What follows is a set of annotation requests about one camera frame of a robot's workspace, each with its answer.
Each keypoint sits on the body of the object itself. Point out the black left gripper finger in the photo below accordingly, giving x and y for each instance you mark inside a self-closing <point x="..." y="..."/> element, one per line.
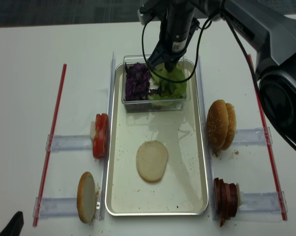
<point x="14" y="226"/>

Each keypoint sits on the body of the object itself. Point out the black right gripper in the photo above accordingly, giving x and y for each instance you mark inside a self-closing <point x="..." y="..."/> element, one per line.
<point x="175" y="29"/>

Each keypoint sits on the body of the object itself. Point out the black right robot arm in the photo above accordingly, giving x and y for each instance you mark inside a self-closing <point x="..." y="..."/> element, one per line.
<point x="271" y="34"/>

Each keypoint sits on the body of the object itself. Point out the green lettuce pile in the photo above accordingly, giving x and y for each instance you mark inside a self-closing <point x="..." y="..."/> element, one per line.
<point x="168" y="90"/>

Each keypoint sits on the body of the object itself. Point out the rear red tomato slice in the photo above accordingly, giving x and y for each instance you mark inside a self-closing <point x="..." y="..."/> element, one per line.
<point x="101" y="124"/>

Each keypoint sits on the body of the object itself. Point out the clear pusher track tomato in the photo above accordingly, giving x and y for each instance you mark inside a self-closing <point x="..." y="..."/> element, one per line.
<point x="68" y="143"/>

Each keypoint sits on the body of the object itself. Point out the white pusher block tomato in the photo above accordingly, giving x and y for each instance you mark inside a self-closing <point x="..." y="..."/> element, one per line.
<point x="92" y="131"/>

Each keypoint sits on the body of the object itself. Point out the sliced meat patty stack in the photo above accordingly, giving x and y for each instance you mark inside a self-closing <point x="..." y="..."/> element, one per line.
<point x="225" y="200"/>

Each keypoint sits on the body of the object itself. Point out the white pusher block meat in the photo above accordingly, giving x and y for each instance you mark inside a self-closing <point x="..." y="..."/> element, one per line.
<point x="239" y="195"/>

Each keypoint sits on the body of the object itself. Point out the clear pusher track meat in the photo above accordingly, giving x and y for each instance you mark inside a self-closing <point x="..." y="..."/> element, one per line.
<point x="271" y="202"/>

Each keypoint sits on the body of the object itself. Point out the purple cabbage leaves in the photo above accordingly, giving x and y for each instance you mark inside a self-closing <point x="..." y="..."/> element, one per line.
<point x="137" y="82"/>

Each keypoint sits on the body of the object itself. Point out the clear plastic salad box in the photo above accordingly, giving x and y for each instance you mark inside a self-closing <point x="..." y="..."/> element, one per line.
<point x="152" y="105"/>

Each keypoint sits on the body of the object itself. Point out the clear pusher track left bun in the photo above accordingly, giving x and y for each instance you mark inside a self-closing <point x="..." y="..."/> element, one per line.
<point x="55" y="207"/>

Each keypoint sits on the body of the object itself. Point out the upright bun half left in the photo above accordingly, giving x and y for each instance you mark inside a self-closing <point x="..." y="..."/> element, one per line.
<point x="86" y="197"/>

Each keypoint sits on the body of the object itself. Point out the front sesame bun top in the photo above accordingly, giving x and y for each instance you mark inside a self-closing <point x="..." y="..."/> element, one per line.
<point x="217" y="123"/>

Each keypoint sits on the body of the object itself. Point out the sesame bun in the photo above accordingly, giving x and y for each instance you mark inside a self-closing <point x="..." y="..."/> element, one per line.
<point x="232" y="123"/>
<point x="217" y="123"/>

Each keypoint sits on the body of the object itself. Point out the rear sesame bun top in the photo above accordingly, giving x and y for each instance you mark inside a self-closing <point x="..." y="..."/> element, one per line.
<point x="232" y="123"/>

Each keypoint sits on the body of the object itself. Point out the bottom bun on tray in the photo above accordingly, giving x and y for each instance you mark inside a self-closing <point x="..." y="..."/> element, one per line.
<point x="151" y="160"/>

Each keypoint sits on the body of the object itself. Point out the silver metal tray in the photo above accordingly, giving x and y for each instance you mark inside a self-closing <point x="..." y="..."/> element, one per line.
<point x="183" y="189"/>

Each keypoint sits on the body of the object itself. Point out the right clear long divider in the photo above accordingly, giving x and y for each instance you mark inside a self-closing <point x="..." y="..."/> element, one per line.
<point x="206" y="146"/>

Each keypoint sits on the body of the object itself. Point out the clear pusher track sesame buns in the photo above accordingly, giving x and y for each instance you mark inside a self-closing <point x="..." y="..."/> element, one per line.
<point x="257" y="136"/>

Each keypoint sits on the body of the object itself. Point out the left red rail strip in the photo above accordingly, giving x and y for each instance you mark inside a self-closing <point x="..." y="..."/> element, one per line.
<point x="47" y="156"/>

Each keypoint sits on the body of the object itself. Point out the red rail strip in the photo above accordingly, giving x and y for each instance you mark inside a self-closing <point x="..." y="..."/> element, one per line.
<point x="47" y="156"/>
<point x="253" y="166"/>

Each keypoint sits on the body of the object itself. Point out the right red rail strip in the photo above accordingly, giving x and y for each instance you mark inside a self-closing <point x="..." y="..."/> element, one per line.
<point x="253" y="166"/>

